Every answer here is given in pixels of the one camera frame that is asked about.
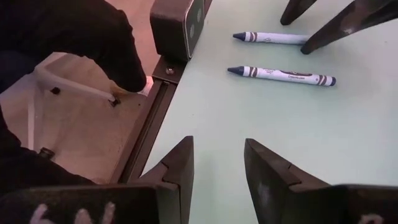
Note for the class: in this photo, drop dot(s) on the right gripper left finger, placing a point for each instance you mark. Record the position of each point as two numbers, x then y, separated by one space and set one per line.
93 205

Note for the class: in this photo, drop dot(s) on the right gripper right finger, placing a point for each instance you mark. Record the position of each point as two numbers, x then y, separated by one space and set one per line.
311 205

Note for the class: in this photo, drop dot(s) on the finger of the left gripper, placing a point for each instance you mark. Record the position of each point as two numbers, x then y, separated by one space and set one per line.
357 18
295 11

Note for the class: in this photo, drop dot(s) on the blue crayon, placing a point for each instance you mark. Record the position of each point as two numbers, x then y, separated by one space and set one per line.
273 38
280 75

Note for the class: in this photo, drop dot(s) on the black table-level camera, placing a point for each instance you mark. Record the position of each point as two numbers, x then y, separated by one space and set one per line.
171 28

